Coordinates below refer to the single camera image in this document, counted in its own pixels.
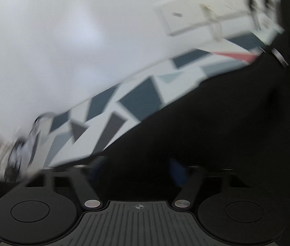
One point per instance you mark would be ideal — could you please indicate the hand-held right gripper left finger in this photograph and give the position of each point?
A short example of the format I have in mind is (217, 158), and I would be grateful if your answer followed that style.
(95, 171)

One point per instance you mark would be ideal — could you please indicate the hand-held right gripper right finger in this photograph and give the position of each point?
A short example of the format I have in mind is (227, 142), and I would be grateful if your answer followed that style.
(177, 172)

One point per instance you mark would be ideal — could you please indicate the black garment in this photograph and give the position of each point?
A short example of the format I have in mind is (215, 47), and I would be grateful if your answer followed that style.
(211, 120)

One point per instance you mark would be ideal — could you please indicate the geometric patterned bed sheet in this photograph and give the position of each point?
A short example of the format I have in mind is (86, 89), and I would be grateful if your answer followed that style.
(140, 100)

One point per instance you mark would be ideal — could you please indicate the white wall socket panel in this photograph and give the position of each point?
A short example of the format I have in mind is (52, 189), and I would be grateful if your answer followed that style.
(186, 18)

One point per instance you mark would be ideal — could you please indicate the dark wall plug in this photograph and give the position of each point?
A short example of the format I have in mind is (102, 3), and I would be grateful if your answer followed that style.
(252, 5)
(265, 3)

